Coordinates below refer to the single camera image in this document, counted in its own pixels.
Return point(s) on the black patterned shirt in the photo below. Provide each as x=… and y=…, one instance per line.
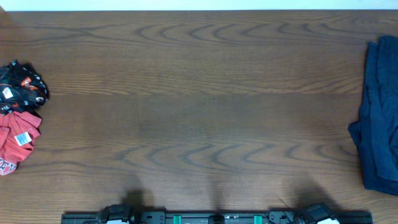
x=22, y=88

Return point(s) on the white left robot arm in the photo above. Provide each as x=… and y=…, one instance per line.
x=114, y=214

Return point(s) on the navy blue garment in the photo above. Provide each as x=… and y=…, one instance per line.
x=375, y=131

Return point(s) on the red crumpled shirt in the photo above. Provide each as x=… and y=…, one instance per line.
x=18, y=134

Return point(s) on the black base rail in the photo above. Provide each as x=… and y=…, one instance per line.
x=271, y=217

